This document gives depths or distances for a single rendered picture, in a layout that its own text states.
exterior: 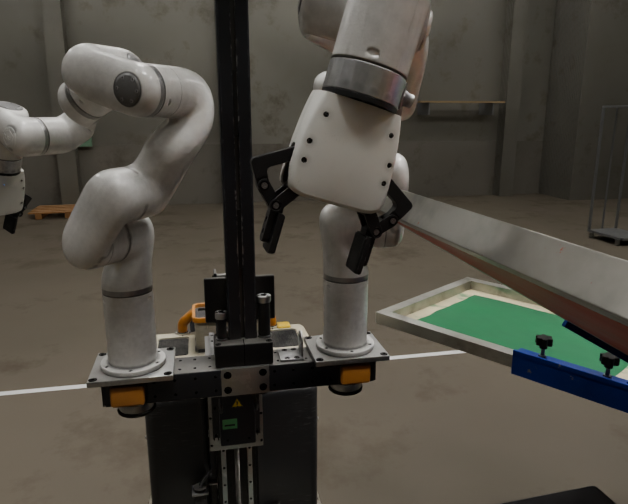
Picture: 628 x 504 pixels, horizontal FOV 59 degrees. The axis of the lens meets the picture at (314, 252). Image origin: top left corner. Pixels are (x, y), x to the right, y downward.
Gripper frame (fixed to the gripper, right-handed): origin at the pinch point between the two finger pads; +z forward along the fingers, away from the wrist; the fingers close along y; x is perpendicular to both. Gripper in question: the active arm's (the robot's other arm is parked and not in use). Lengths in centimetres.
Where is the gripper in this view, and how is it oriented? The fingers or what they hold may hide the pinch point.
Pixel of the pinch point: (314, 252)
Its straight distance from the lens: 55.4
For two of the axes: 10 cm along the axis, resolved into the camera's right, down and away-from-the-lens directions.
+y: -9.3, -2.3, -3.0
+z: -2.8, 9.5, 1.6
